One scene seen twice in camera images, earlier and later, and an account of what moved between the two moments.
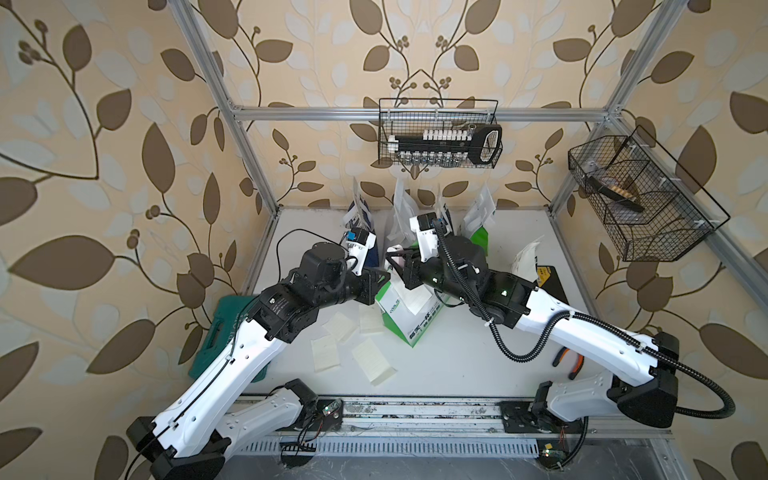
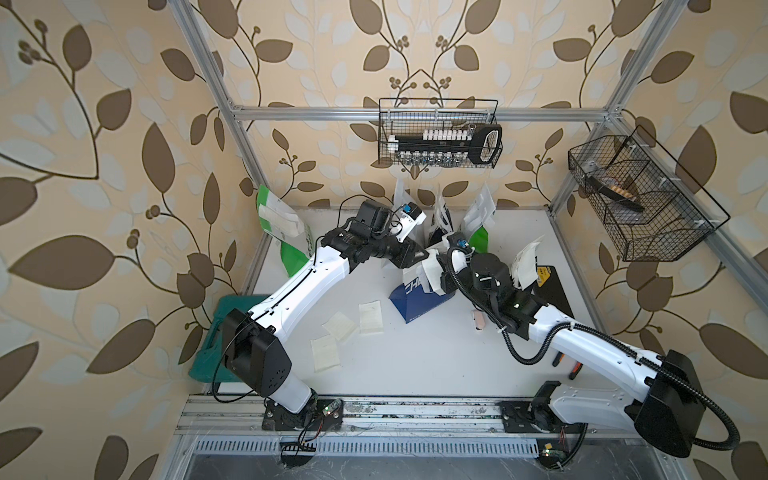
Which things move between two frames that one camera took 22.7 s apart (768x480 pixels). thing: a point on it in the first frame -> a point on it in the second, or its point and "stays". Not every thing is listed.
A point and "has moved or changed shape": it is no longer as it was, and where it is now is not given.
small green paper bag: (481, 240) stays
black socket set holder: (480, 144) stays
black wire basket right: (655, 209) stays
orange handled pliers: (577, 366) stays
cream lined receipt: (372, 361) has moved or changed shape
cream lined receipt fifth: (340, 326) stays
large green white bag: (409, 311) -> (288, 225)
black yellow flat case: (548, 280) stays
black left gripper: (368, 282) -> (405, 249)
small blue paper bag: (358, 214) has moved or changed shape
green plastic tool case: (230, 314) stays
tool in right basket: (624, 197) stays
